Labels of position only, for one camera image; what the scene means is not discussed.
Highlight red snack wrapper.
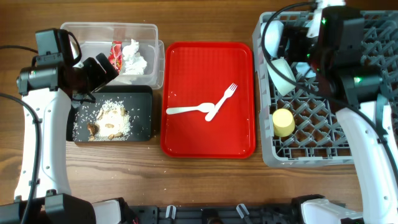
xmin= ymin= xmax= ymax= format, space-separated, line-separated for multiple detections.
xmin=108 ymin=40 xmax=123 ymax=73

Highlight white tissue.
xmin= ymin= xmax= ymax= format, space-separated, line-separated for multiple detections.
xmin=121 ymin=39 xmax=147 ymax=75

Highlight light blue bowl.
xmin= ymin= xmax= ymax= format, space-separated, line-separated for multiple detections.
xmin=264 ymin=21 xmax=284 ymax=57

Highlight mint green bowl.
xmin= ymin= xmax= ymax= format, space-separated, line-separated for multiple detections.
xmin=266 ymin=57 xmax=297 ymax=97

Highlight rice and food scraps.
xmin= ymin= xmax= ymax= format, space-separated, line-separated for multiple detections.
xmin=72 ymin=99 xmax=138 ymax=142

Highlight yellow plastic cup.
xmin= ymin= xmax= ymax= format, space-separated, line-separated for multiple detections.
xmin=272 ymin=108 xmax=295 ymax=137

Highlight cream plastic fork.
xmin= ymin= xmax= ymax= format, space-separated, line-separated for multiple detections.
xmin=205 ymin=83 xmax=238 ymax=122

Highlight cream plastic spoon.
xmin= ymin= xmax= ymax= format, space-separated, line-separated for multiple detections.
xmin=166 ymin=103 xmax=215 ymax=114

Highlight light blue plate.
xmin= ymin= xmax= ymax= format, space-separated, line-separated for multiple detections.
xmin=295 ymin=62 xmax=316 ymax=78

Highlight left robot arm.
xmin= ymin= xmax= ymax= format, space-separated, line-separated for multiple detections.
xmin=1 ymin=29 xmax=119 ymax=223

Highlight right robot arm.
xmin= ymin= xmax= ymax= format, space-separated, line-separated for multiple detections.
xmin=301 ymin=6 xmax=397 ymax=223

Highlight grey dishwasher rack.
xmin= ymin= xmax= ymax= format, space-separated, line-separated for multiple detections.
xmin=252 ymin=11 xmax=397 ymax=167

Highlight clear plastic bin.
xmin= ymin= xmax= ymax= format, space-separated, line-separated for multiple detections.
xmin=60 ymin=22 xmax=165 ymax=90

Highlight black plastic tray bin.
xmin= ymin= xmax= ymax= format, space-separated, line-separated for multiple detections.
xmin=67 ymin=85 xmax=152 ymax=142

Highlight red serving tray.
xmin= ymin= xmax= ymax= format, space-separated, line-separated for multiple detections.
xmin=160 ymin=42 xmax=256 ymax=159

